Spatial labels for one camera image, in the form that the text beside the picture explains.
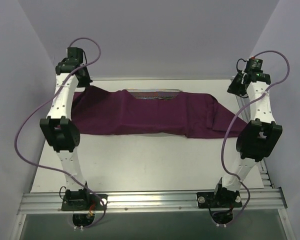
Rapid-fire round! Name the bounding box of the purple cloth wrap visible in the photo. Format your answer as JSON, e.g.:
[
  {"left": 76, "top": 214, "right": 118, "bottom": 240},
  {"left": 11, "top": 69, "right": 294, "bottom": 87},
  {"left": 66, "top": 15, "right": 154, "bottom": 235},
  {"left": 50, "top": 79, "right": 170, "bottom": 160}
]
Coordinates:
[{"left": 71, "top": 86, "right": 234, "bottom": 139}]

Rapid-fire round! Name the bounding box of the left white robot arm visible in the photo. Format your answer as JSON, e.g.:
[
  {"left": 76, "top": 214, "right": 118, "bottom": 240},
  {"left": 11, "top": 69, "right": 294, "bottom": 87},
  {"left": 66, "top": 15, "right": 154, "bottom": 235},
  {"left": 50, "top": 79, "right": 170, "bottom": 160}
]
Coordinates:
[{"left": 39, "top": 56, "right": 91, "bottom": 210}]

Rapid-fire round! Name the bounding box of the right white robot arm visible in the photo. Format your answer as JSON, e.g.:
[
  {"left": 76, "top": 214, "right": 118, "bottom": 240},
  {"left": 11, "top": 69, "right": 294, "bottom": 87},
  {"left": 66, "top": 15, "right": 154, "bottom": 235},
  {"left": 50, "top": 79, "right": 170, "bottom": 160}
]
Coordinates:
[{"left": 212, "top": 70, "right": 283, "bottom": 207}]

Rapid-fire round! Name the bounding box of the metal mesh instrument tray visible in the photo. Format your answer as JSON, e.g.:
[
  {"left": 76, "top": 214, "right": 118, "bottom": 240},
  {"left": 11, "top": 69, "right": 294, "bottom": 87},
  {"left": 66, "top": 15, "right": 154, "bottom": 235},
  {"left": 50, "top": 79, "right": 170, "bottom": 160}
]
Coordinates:
[{"left": 126, "top": 88, "right": 183, "bottom": 100}]

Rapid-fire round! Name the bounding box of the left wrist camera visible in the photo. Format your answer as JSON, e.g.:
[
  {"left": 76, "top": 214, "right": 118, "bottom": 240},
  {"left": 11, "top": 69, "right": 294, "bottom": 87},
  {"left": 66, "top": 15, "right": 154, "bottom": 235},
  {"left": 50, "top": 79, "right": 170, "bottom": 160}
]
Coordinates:
[{"left": 66, "top": 47, "right": 88, "bottom": 64}]

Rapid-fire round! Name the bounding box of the back aluminium rail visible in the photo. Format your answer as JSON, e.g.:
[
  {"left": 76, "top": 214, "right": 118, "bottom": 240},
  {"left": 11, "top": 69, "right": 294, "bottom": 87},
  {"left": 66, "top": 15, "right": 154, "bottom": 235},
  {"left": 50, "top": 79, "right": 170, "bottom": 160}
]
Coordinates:
[{"left": 90, "top": 75, "right": 234, "bottom": 81}]

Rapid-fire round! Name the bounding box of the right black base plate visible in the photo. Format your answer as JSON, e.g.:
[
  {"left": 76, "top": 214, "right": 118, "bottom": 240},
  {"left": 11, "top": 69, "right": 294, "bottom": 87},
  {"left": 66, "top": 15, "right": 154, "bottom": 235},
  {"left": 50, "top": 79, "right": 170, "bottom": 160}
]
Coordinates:
[{"left": 196, "top": 191, "right": 243, "bottom": 209}]

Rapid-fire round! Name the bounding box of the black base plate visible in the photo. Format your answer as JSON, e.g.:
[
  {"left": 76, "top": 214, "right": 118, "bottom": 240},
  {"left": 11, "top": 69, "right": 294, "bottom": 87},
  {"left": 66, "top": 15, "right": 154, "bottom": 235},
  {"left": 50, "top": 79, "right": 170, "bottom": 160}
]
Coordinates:
[
  {"left": 196, "top": 191, "right": 243, "bottom": 209},
  {"left": 61, "top": 191, "right": 108, "bottom": 212}
]

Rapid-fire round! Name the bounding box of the front aluminium rail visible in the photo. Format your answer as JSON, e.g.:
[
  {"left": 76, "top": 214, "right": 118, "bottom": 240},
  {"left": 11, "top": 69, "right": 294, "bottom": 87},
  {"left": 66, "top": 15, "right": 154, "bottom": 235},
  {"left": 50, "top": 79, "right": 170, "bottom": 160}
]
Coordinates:
[{"left": 17, "top": 187, "right": 287, "bottom": 215}]

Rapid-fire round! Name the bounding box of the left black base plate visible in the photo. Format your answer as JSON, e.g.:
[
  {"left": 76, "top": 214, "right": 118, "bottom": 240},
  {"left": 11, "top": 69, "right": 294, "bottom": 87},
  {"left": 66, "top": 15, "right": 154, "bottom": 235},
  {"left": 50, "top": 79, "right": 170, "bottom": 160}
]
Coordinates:
[{"left": 61, "top": 191, "right": 108, "bottom": 212}]

